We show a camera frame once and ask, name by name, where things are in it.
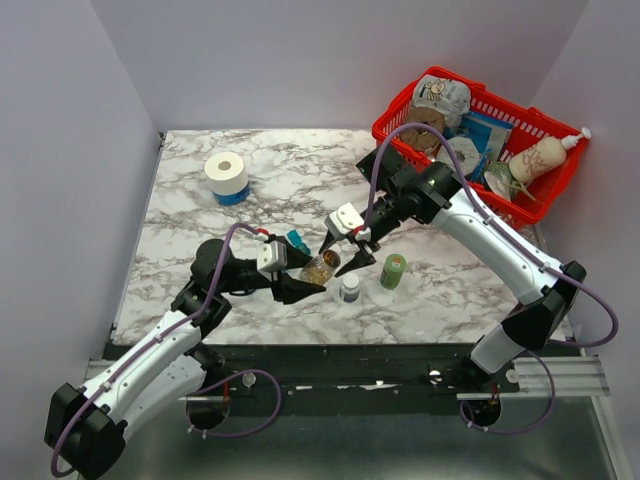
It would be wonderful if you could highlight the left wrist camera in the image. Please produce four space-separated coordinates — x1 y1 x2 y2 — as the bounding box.
256 241 288 277

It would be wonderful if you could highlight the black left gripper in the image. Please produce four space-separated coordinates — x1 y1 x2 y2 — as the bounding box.
218 236 327 306

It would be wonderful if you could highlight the green white plant item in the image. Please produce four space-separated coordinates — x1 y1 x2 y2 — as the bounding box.
483 162 536 202

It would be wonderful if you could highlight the aluminium extrusion frame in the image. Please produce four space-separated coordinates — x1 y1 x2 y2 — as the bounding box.
457 355 612 401

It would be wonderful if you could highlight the green bottle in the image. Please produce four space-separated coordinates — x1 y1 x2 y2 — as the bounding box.
380 253 407 290

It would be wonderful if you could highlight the grey cartoon printed pouch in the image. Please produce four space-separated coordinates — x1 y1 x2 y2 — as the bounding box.
411 75 471 128

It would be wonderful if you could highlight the cream pump lotion bottle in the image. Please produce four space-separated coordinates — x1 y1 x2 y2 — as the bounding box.
508 127 591 184

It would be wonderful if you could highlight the teal weekly pill organizer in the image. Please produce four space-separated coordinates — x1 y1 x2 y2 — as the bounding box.
286 229 311 255

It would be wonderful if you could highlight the white tape roll blue base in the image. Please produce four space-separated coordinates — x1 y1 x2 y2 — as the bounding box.
204 152 250 206

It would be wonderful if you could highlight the clear jar of yellow pills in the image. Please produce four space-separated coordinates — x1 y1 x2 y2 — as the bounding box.
300 249 341 286

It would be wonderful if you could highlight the grey paper roll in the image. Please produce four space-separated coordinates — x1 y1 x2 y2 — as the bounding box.
448 137 481 177

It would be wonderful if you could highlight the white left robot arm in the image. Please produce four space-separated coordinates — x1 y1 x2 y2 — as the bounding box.
44 229 324 479

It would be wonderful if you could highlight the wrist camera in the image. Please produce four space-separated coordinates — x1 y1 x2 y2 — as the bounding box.
324 203 364 240
256 241 288 277

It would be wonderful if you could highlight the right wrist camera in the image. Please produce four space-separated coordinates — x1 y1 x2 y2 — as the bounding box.
324 203 364 240

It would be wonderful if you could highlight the blue packet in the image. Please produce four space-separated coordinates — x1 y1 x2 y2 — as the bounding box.
456 111 513 155

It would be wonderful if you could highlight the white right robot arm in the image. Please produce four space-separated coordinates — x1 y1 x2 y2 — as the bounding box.
321 148 586 392

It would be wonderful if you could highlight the red plastic basket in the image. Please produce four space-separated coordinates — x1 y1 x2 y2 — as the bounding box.
371 66 588 230

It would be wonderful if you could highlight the white bottle dark label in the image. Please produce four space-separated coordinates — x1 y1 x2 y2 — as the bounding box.
339 273 361 303

